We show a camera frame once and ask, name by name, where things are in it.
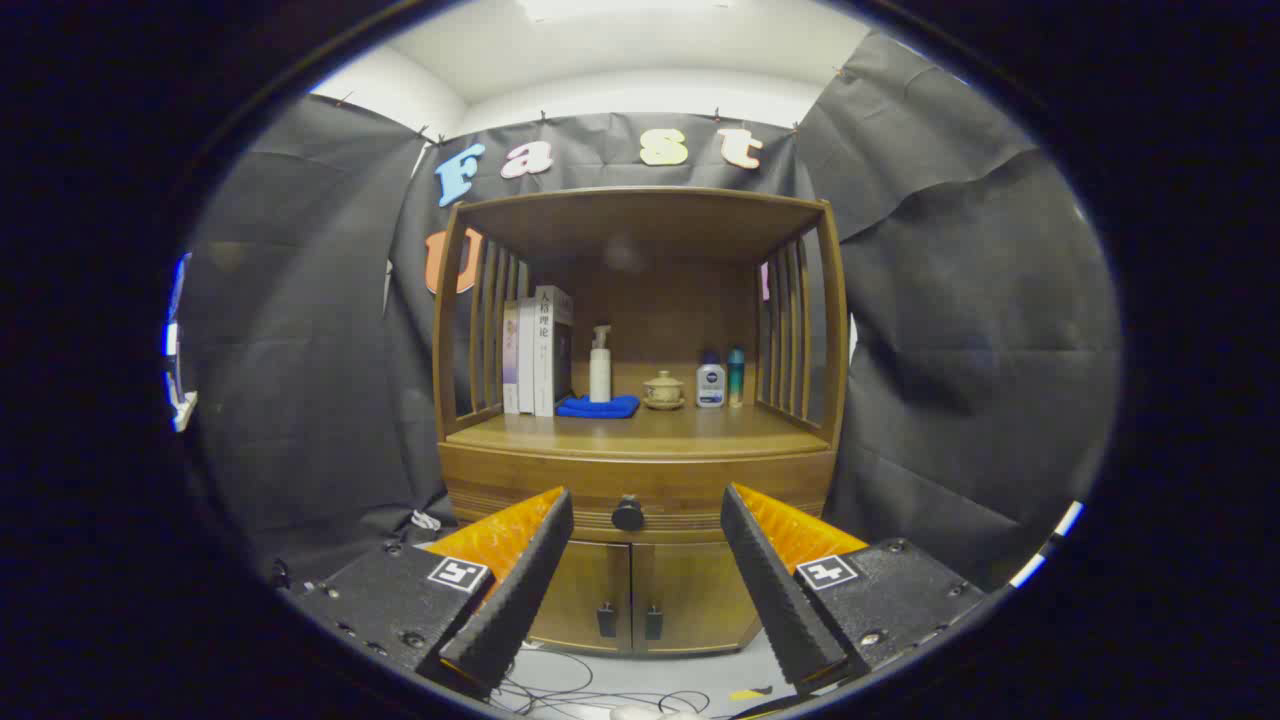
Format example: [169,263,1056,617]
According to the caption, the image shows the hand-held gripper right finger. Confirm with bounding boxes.
[718,484,986,694]

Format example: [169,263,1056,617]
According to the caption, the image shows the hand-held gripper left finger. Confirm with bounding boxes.
[285,487,576,698]

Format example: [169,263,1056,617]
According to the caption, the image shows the wooden drawer with black knob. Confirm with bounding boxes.
[440,445,836,546]

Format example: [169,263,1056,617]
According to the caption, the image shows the wooden cabinet door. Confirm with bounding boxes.
[632,540,763,656]
[527,540,633,653]

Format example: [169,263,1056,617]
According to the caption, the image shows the wooden countertop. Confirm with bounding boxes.
[447,400,831,461]

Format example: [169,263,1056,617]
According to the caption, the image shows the wooden cabinet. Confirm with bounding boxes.
[432,187,849,656]

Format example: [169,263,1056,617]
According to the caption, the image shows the blue cloth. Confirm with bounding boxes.
[556,394,641,419]

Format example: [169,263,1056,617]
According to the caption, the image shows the beige lidded teacup with saucer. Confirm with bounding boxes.
[642,370,687,411]

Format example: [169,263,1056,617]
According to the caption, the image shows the white pump bottle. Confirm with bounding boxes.
[589,325,613,403]

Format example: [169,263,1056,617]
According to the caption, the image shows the thin white book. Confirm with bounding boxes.
[518,295,538,415]

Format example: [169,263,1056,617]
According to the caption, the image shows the lavender book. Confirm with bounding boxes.
[502,300,521,414]

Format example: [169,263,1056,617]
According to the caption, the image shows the white book with dark cover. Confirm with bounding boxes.
[533,285,574,418]

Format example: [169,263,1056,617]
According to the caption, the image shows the black backdrop cloth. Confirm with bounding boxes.
[180,30,1121,591]

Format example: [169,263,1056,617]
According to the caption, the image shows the white equipment with blue screen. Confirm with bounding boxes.
[165,255,198,433]

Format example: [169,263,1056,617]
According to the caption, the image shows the black floor cables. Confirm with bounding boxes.
[490,645,711,719]

